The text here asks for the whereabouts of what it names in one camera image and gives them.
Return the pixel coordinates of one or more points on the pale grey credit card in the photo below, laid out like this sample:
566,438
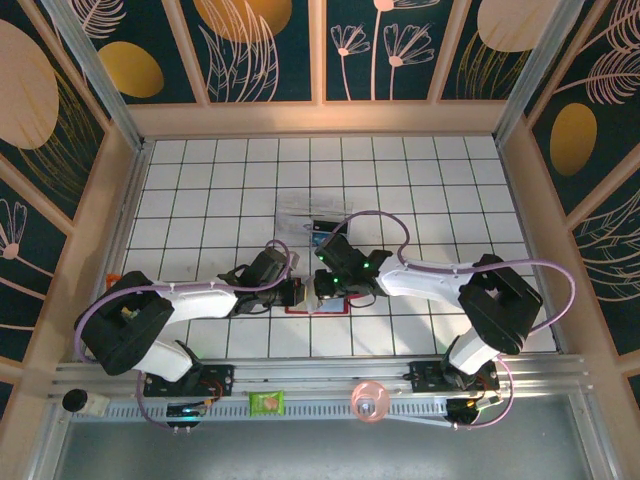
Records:
311,302

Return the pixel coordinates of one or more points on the red card holder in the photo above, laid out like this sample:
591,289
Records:
330,309

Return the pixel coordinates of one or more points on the clear acrylic organizer box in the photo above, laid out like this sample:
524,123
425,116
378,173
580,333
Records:
310,207

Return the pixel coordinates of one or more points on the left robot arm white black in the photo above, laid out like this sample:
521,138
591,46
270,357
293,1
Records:
200,300

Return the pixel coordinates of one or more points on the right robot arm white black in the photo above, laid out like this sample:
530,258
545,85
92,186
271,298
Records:
500,300

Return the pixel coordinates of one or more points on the blue credit card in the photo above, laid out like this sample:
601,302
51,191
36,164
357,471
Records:
318,240

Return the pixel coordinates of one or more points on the black credit card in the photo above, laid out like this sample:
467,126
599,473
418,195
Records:
325,225

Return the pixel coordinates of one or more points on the green snack packet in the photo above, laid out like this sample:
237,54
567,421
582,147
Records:
266,403

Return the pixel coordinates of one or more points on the pink plastic cup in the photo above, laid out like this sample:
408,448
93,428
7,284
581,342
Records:
370,402

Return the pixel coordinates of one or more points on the black electronics module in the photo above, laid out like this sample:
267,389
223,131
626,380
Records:
465,412
185,415

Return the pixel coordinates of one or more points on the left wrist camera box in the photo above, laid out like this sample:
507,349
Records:
295,260

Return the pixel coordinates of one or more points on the aluminium mounting rail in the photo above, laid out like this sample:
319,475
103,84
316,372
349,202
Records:
320,372

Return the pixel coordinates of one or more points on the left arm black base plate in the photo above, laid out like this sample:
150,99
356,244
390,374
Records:
220,380

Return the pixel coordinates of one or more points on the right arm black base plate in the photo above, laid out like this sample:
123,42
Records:
425,376

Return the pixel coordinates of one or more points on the black knob white switch box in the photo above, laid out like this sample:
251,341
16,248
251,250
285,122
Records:
75,400

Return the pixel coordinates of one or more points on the aluminium frame post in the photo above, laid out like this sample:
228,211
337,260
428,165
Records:
95,75
535,75

